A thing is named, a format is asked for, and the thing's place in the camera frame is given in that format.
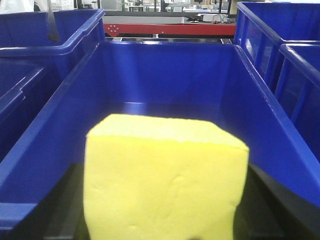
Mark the blue bin right neighbour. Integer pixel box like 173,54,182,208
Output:
233,1,320,91

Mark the yellow foam block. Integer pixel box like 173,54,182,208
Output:
83,114,250,240

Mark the blue bin holding foam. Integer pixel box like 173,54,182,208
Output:
0,41,320,240

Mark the blue bin left neighbour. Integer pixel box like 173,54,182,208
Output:
0,9,105,81

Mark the blue bin near right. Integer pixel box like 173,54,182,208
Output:
275,43,320,159

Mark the blue bin neighbour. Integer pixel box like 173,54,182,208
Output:
0,9,105,81
233,1,320,91

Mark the blue bin near left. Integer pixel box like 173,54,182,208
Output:
0,59,49,160

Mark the red conveyor frame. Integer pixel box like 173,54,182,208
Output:
103,23,236,37

